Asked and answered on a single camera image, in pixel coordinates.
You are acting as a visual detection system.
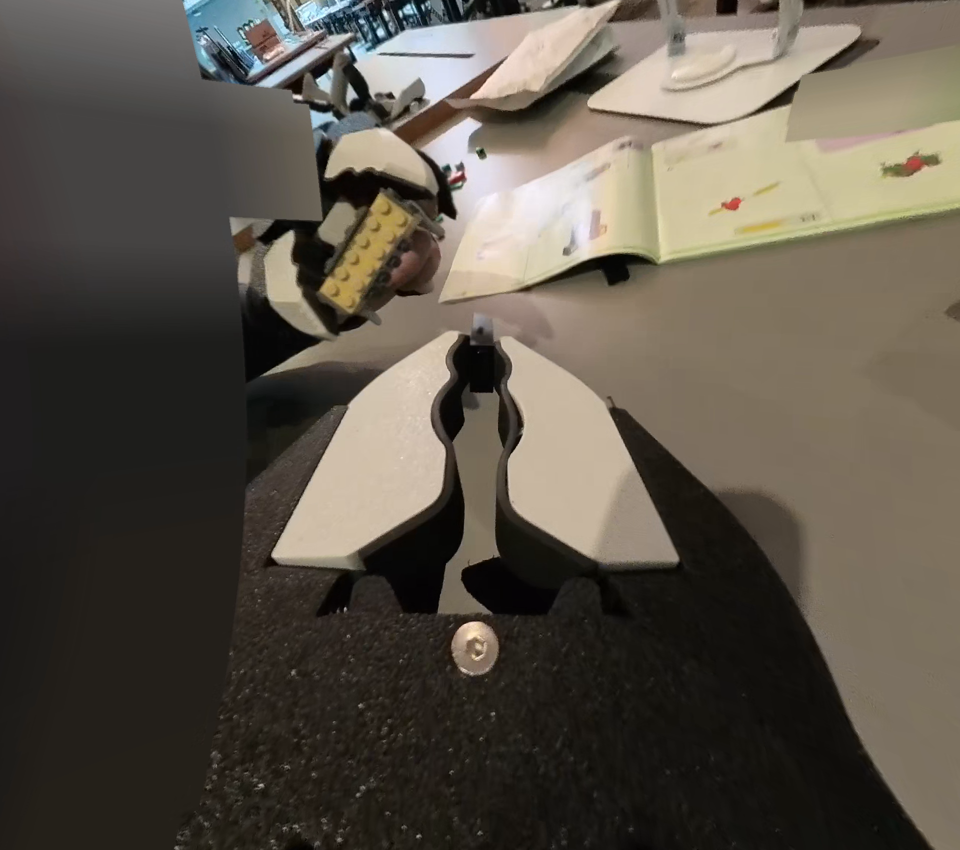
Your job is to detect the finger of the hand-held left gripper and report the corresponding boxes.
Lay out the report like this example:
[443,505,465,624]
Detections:
[321,127,445,209]
[257,229,360,342]

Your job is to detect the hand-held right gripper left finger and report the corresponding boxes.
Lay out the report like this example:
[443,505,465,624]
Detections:
[270,331,468,575]

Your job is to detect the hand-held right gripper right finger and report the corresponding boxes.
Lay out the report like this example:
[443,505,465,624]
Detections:
[493,336,684,573]

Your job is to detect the yellow grey brick assembly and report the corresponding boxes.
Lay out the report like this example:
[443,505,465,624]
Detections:
[315,190,440,329]

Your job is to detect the black tall brick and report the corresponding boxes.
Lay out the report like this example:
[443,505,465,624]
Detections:
[465,312,499,395]

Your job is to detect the grey desk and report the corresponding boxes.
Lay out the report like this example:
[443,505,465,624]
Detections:
[243,2,960,850]

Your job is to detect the person's left hand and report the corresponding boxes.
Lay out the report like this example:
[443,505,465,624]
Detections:
[388,241,445,297]

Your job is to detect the grey plastic parts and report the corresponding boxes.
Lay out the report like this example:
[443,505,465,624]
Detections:
[298,49,430,125]

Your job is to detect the white paper bag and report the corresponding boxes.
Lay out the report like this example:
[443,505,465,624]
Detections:
[447,4,624,113]

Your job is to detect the brick instruction booklet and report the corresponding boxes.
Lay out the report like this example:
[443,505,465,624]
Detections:
[438,107,960,305]

